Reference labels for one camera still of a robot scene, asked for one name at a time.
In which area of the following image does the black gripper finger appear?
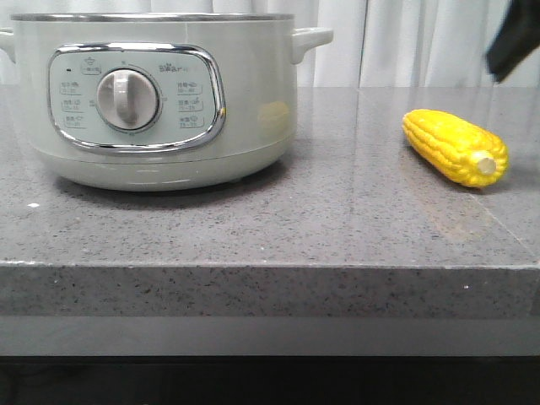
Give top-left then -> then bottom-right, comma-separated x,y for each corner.
485,0 -> 539,83

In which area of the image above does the white curtain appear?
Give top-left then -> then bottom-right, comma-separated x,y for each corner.
0,0 -> 540,89

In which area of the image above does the yellow corn cob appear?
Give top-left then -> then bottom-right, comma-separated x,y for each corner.
402,109 -> 509,188

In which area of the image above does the pale green electric pot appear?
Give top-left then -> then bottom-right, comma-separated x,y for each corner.
1,13 -> 333,192

